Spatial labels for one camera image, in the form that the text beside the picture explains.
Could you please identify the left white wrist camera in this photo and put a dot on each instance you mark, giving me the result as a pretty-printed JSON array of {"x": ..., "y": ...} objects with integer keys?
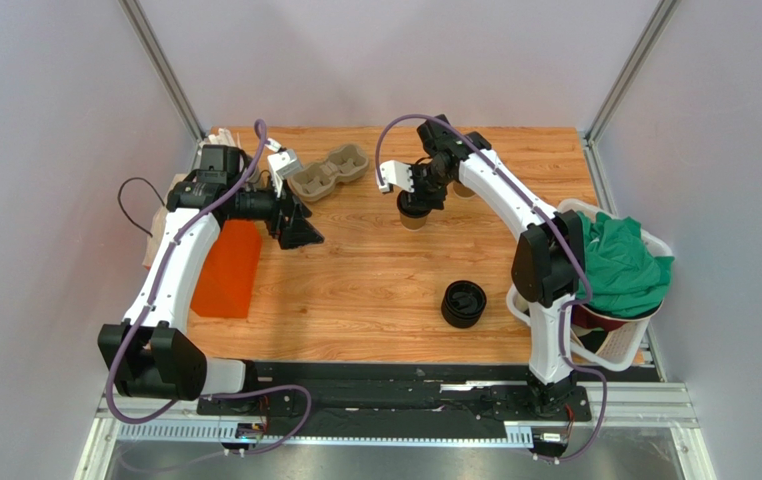
[{"x": 283, "y": 164}]

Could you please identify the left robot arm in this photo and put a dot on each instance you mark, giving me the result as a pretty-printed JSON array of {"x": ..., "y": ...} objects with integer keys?
[{"x": 148, "y": 353}]

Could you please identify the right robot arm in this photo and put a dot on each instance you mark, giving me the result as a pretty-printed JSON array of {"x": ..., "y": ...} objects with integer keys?
[{"x": 549, "y": 262}]

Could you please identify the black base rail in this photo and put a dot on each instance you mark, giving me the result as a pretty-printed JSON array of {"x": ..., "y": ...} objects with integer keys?
[{"x": 405, "y": 401}]

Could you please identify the single black cup lid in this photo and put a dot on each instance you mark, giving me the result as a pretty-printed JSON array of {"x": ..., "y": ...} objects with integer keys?
[{"x": 406, "y": 210}]

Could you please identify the dark red cloth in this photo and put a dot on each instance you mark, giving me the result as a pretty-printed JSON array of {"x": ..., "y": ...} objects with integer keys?
[{"x": 586, "y": 318}]

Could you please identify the aluminium front frame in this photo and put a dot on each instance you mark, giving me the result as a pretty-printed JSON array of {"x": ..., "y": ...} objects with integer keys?
[{"x": 622, "y": 407}]

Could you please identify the white laundry basket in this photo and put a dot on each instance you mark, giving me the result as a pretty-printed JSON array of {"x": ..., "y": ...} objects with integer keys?
[{"x": 618, "y": 349}]

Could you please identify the single brown paper cup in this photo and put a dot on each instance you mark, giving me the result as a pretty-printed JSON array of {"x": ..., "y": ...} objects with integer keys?
[{"x": 413, "y": 222}]

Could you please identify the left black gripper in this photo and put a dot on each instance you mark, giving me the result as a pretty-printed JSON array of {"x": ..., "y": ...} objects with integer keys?
[{"x": 300, "y": 232}]

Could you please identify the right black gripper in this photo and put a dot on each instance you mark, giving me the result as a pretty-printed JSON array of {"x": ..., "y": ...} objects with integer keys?
[{"x": 417, "y": 191}]

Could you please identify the stack of paper cups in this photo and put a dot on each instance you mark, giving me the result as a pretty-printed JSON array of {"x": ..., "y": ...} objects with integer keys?
[{"x": 462, "y": 191}]

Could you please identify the green cloth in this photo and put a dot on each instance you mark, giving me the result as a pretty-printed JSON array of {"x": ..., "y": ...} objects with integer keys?
[{"x": 625, "y": 279}]

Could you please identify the right aluminium frame post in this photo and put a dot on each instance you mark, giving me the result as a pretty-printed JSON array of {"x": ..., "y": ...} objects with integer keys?
[{"x": 647, "y": 40}]

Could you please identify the stack of black lids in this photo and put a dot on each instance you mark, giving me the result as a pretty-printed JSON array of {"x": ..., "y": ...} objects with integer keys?
[{"x": 463, "y": 304}]

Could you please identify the orange paper bag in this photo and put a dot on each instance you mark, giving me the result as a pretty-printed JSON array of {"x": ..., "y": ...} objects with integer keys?
[{"x": 226, "y": 283}]

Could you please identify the left aluminium frame post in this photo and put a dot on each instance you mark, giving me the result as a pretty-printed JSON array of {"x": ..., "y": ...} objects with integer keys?
[{"x": 146, "y": 34}]

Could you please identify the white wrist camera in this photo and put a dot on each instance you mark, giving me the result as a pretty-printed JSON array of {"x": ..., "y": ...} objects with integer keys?
[
  {"x": 392, "y": 173},
  {"x": 283, "y": 164}
]

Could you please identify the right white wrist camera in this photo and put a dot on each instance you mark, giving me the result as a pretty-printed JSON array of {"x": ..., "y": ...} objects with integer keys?
[{"x": 392, "y": 173}]

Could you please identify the aluminium frame post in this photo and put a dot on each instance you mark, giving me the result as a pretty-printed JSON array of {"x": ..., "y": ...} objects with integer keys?
[
  {"x": 647, "y": 40},
  {"x": 146, "y": 34}
]

